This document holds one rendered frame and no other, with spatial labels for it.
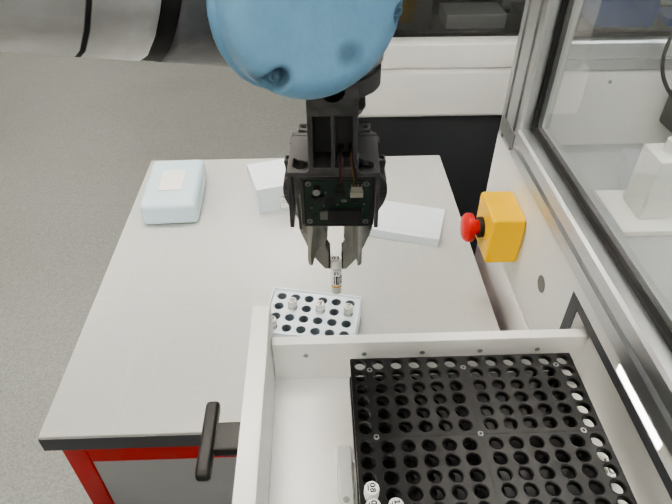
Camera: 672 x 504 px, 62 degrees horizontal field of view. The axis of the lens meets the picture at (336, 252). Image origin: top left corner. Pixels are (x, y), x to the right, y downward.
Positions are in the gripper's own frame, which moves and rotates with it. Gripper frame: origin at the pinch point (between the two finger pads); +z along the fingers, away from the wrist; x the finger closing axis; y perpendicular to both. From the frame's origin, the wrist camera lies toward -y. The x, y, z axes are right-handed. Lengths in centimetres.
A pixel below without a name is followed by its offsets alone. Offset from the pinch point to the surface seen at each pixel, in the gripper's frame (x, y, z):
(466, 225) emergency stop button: 17.1, -17.0, 9.7
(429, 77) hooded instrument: 18, -65, 10
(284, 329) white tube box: -7.1, -7.3, 19.6
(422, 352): 9.2, 4.0, 10.6
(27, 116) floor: -164, -224, 97
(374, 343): 4.0, 4.2, 9.0
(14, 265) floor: -118, -108, 97
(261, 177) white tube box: -13.6, -40.2, 16.9
